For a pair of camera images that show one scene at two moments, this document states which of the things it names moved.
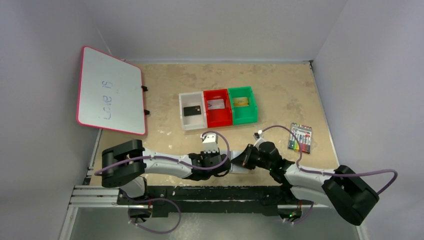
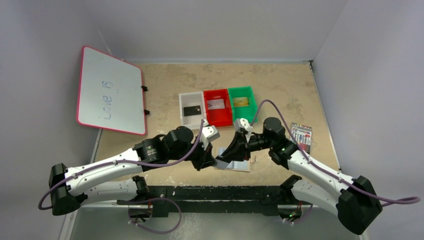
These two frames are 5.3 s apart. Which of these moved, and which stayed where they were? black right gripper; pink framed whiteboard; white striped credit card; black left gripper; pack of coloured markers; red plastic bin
Moved: black right gripper; black left gripper
Stayed: white striped credit card; red plastic bin; pack of coloured markers; pink framed whiteboard
